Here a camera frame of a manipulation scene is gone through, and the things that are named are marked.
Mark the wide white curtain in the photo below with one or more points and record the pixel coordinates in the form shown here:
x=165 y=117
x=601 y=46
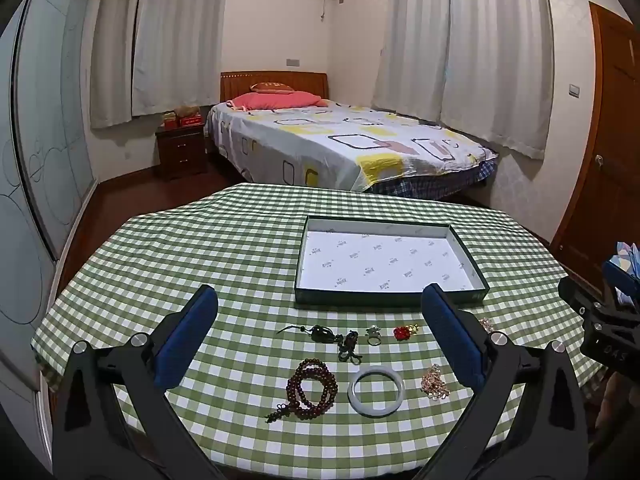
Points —
x=500 y=60

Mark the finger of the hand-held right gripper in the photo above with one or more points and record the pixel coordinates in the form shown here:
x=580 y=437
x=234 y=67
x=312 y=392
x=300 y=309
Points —
x=612 y=272
x=572 y=292

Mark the frosted glass sliding wardrobe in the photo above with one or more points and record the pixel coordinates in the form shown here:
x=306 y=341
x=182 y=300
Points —
x=45 y=160

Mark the white light switch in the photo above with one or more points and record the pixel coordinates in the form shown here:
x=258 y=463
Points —
x=574 y=89

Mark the wooden bed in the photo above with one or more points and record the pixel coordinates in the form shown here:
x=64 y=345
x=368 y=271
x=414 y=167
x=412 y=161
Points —
x=275 y=80

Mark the shallow green box white lining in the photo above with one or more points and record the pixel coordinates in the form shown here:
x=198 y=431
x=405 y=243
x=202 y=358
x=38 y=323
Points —
x=380 y=260

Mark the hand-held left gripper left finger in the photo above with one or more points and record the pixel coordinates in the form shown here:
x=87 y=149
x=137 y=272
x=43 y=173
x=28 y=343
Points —
x=185 y=345

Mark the green checked tablecloth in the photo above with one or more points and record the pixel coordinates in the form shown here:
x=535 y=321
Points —
x=225 y=240

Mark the dark wooden nightstand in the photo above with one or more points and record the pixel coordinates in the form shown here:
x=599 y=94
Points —
x=181 y=152

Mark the blue patterned cloth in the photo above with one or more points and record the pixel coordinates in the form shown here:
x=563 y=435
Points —
x=631 y=265

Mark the red embroidered cushion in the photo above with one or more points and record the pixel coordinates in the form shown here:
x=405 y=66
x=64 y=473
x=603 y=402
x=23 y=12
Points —
x=270 y=87

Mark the wide red gift box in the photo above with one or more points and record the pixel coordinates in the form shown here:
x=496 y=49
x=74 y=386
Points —
x=191 y=121

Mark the small red gift box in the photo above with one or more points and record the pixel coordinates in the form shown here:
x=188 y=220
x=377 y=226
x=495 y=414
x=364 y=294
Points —
x=170 y=120

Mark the brown bag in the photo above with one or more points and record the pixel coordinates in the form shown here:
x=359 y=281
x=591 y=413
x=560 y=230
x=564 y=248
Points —
x=186 y=110

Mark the blue plaid mattress cover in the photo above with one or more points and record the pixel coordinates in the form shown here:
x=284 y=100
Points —
x=430 y=182

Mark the white jade bangle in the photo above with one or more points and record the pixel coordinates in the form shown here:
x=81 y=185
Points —
x=377 y=371

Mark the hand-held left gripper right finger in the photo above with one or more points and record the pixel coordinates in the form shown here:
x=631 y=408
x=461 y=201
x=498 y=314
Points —
x=450 y=335

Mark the patterned white yellow bedsheet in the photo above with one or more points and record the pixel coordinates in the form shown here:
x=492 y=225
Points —
x=325 y=140

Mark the pink pillow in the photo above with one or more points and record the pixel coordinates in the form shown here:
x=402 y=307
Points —
x=275 y=101

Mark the small pale pearl ornament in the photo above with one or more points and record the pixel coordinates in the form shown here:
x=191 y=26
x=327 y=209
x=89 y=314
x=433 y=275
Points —
x=485 y=324

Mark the red and gold brooch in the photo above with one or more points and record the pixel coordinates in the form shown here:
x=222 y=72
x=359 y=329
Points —
x=400 y=333

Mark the narrow white curtain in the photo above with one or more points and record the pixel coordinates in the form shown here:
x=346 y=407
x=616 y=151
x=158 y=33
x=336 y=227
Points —
x=117 y=50

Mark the brown wooden door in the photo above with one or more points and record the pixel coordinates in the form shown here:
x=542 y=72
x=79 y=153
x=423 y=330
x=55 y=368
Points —
x=605 y=110

